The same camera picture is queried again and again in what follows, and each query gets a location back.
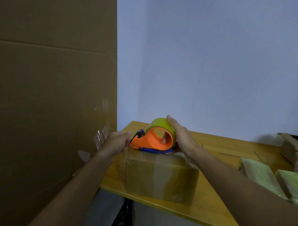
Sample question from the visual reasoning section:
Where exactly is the person's right forearm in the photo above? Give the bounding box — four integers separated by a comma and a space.
192, 146, 298, 226

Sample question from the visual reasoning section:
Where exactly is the person's left forearm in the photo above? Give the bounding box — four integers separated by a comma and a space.
28, 150, 113, 226

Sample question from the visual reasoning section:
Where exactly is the yellow wooden table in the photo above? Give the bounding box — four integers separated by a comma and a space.
72, 120, 298, 226

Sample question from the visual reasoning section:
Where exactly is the row of cardboard boxes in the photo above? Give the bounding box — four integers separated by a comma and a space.
275, 132, 298, 173

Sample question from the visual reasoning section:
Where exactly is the orange dispenser with yellow tape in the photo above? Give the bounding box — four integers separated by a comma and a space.
129, 117, 177, 154

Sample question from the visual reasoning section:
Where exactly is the taped box with label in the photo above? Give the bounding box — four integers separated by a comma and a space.
237, 157, 289, 201

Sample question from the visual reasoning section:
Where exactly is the small box with 031 label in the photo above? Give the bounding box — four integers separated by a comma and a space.
274, 169, 298, 206

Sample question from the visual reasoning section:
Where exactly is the large brown cardboard sheet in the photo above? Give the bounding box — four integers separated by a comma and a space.
0, 0, 118, 226

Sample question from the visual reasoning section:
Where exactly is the large pink label cardboard box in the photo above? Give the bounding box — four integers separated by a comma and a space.
116, 147, 201, 207

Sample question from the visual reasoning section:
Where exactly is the person's right hand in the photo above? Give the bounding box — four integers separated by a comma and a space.
166, 115, 202, 163

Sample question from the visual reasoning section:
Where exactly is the black metal table leg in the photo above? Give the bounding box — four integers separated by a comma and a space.
124, 198, 136, 226

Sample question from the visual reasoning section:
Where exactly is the person's left hand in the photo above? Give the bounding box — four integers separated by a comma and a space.
99, 131, 132, 159

